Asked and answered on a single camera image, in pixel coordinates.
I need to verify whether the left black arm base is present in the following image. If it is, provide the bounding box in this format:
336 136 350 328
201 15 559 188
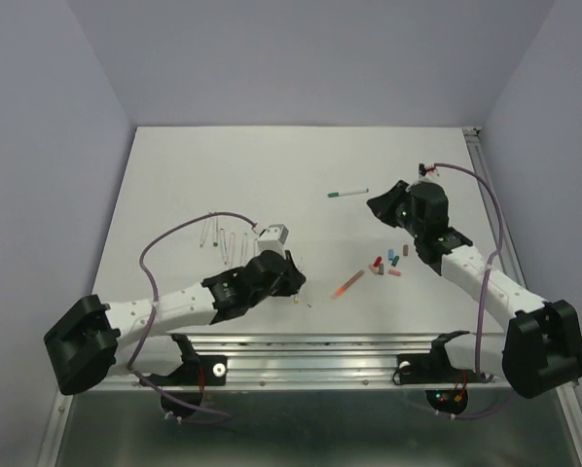
133 334 232 425

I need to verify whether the blue capped marker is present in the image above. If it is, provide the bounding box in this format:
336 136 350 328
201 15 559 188
219 228 229 265

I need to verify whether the red capped marker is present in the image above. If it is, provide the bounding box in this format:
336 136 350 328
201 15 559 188
212 215 219 247

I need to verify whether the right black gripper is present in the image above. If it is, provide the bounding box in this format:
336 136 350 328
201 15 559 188
368 179 423 238

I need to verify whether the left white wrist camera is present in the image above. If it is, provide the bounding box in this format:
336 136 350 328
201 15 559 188
258 224 289 257

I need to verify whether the tan orange marker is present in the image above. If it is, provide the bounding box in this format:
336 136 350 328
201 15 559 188
332 269 365 299

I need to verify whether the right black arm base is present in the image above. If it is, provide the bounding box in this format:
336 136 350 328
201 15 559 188
391 331 485 418

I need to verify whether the aluminium front rail frame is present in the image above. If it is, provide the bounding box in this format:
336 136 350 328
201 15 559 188
38 335 582 466

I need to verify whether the aluminium right side rail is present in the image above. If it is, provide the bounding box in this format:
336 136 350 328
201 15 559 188
462 127 544 312

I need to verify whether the green capped thin marker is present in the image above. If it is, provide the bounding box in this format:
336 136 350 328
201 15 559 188
327 188 369 198

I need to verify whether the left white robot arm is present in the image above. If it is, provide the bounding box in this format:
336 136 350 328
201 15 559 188
44 250 306 395

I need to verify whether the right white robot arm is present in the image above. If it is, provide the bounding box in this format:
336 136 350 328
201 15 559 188
367 180 582 399

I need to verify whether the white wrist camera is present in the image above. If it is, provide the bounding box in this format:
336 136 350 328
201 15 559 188
258 224 289 257
417 163 440 184

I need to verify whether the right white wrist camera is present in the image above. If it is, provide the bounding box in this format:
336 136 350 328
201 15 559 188
417 163 440 184

